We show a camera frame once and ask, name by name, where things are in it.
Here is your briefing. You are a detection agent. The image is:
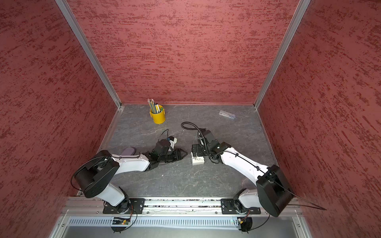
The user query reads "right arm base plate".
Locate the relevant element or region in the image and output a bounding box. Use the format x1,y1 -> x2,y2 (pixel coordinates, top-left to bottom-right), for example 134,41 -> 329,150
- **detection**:
220,198 -> 261,215

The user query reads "white slotted cable duct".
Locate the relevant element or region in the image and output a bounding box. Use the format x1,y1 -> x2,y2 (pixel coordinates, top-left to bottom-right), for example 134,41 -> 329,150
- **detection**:
67,216 -> 239,230

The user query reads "clear plastic pencil case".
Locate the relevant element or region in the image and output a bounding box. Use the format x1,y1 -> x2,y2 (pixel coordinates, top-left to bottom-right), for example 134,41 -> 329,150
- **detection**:
219,110 -> 236,120

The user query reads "yellow pencil cup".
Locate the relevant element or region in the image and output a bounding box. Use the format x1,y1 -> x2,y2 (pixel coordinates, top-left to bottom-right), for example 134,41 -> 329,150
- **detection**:
150,105 -> 166,124

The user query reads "right aluminium corner post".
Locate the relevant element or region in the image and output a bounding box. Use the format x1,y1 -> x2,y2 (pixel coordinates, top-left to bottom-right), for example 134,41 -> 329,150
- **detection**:
254,0 -> 311,110

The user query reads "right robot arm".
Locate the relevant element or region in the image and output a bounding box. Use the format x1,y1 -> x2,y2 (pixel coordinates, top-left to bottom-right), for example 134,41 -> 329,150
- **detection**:
191,129 -> 293,217

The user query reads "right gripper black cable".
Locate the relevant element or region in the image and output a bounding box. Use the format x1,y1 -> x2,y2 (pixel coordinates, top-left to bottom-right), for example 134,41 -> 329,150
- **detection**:
181,121 -> 209,149

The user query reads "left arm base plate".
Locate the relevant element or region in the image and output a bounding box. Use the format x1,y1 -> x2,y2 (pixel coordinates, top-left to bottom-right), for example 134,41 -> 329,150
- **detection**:
103,198 -> 145,215

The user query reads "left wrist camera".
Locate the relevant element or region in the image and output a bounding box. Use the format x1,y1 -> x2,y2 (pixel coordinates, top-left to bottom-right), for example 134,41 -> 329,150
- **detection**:
168,136 -> 177,148

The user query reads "aluminium front rail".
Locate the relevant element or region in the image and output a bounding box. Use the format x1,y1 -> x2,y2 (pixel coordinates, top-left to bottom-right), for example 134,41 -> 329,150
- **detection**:
61,196 -> 303,217

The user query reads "aluminium corner post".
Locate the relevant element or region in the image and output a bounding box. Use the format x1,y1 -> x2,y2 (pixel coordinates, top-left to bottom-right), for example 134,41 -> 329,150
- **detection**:
55,0 -> 122,109
254,0 -> 311,110

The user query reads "white jewelry box base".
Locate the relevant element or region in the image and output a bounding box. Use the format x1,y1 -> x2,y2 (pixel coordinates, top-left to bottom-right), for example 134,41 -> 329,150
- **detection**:
191,157 -> 204,166

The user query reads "purple glasses case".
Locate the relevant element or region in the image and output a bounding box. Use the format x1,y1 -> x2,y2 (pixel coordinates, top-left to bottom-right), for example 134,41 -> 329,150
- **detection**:
121,147 -> 136,156

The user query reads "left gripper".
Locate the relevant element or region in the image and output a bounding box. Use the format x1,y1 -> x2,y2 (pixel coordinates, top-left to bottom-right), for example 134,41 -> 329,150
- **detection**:
159,148 -> 188,163

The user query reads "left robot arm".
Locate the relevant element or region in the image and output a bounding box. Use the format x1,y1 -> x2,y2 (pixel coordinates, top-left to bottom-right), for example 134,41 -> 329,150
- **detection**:
71,136 -> 188,214

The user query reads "bundle of coloured pencils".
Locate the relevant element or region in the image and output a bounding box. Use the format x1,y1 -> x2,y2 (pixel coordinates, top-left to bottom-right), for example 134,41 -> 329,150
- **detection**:
147,99 -> 161,114

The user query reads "left aluminium corner post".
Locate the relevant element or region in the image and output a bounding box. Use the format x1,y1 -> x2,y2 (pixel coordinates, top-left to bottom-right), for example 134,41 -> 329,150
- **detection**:
55,0 -> 122,109

